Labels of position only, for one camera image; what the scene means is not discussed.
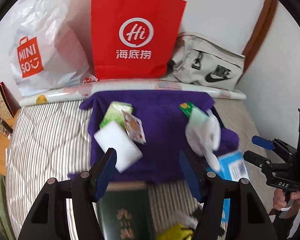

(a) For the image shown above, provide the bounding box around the white cotton glove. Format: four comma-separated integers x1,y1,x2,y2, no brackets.
185,109,221,172

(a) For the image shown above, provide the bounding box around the yellow black sock bundle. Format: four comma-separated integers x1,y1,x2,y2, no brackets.
155,224,194,240

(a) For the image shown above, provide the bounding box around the mint green cloth pouch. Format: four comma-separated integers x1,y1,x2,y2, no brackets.
187,107,209,128

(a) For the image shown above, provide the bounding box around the dark green tin box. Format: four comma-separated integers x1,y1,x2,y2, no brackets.
96,181,154,240

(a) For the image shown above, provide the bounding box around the white foam block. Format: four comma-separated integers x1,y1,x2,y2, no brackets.
94,121,143,173

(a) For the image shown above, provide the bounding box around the green white tissue pack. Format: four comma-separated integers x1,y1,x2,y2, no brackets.
100,101,133,129

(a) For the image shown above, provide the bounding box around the orange white snack packet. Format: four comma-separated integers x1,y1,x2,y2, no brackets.
122,111,146,145

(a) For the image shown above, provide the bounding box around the person's right hand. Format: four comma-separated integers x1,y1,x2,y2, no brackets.
273,189,300,210

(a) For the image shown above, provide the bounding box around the blue cardboard box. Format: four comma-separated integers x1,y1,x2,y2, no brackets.
217,150,250,223

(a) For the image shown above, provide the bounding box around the striped quilted bed cover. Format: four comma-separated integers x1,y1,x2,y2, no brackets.
5,99,274,239

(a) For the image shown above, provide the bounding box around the wooden bedside furniture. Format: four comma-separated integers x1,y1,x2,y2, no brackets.
0,102,22,177

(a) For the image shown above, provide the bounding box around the grey Nike bag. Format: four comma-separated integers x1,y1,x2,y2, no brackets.
168,32,245,90

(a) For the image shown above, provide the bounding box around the purple towel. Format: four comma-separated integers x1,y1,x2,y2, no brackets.
67,89,241,185

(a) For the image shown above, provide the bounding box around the brown patterned gift box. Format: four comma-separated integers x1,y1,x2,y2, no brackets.
0,82,18,120

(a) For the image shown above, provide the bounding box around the white patterned paper roll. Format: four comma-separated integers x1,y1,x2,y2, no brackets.
19,79,247,107

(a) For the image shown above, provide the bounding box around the white Miniso plastic bag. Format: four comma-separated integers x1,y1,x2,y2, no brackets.
8,0,95,97

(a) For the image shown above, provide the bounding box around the red Haidilao paper bag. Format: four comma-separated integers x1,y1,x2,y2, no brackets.
91,0,186,80

